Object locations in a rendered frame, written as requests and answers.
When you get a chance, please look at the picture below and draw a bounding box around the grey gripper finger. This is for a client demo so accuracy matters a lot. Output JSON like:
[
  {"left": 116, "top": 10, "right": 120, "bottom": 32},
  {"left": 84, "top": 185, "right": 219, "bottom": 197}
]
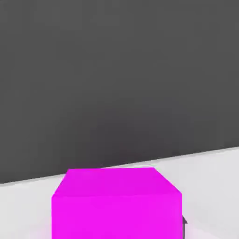
[{"left": 182, "top": 216, "right": 188, "bottom": 239}]

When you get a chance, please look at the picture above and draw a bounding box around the small magenta cube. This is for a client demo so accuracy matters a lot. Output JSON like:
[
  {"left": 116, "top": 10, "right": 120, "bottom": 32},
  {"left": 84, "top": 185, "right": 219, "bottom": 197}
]
[{"left": 51, "top": 167, "right": 183, "bottom": 239}]

